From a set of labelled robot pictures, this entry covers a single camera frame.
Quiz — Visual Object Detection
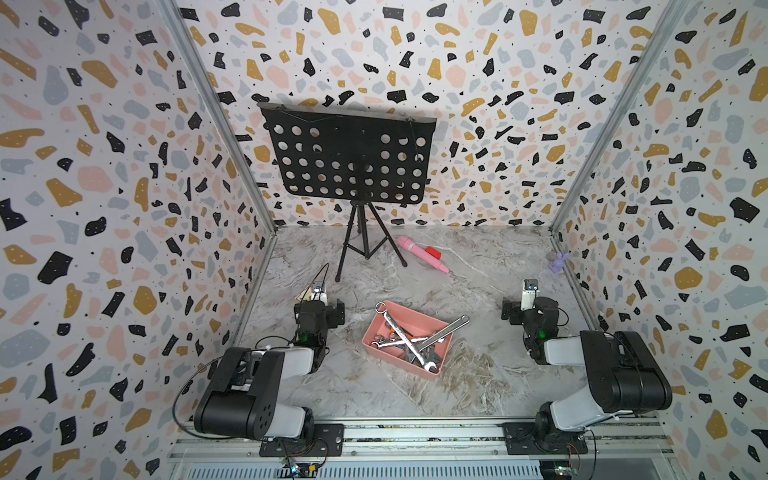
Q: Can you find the red small object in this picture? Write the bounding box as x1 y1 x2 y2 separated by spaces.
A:
425 247 442 261

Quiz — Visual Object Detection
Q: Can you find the black perforated music stand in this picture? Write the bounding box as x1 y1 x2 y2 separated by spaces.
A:
258 102 437 259

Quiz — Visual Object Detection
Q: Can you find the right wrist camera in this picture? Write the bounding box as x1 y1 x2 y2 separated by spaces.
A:
520 279 539 311

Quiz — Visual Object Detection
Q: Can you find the large silver combination wrench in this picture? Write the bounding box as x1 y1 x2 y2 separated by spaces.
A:
416 315 471 352

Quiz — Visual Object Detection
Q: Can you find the small purple toy figure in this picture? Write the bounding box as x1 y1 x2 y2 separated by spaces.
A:
547 251 570 274

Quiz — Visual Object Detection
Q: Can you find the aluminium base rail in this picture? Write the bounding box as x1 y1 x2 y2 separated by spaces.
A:
169 417 685 479

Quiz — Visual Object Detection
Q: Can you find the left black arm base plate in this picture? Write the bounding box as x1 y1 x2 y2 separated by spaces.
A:
259 423 345 458

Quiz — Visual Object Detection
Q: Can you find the pink plastic storage box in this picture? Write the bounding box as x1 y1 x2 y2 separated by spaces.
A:
362 301 453 380

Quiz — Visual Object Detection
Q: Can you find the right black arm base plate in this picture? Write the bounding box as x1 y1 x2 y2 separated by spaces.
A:
501 422 588 455

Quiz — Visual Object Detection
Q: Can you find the pink handheld microphone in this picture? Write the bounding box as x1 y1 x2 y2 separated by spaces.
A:
397 236 450 274

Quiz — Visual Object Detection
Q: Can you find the long silver combination wrench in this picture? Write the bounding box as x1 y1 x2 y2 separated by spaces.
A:
375 302 420 355

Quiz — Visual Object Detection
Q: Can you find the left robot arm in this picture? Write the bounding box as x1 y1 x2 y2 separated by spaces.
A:
193 300 345 443

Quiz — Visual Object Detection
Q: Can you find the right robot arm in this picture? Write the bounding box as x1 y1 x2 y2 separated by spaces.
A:
501 293 673 441

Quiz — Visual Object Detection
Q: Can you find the medium silver combination wrench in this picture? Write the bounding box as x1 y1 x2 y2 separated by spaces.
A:
370 336 426 349

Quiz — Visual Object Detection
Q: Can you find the orange handled adjustable wrench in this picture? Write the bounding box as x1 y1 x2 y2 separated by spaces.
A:
403 346 442 374

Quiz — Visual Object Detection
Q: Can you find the small pink card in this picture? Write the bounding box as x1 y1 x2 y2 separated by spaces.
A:
296 287 313 302

